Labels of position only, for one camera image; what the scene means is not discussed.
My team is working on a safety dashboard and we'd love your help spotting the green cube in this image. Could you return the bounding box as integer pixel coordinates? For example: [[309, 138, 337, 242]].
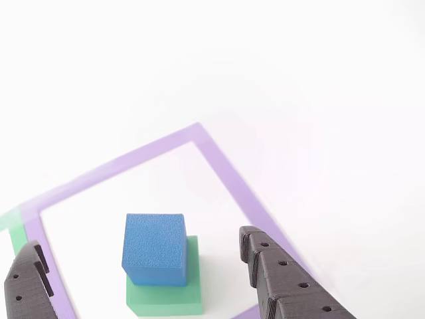
[[125, 235, 203, 317]]

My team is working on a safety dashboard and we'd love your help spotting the small blue cube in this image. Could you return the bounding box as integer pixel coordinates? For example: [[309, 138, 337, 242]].
[[121, 213, 188, 288]]

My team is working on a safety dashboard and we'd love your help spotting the green tape square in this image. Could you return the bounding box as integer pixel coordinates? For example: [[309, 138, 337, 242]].
[[0, 207, 28, 259]]

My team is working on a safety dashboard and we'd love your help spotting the purple tape square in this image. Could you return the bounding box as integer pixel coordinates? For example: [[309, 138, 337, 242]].
[[20, 122, 319, 319]]

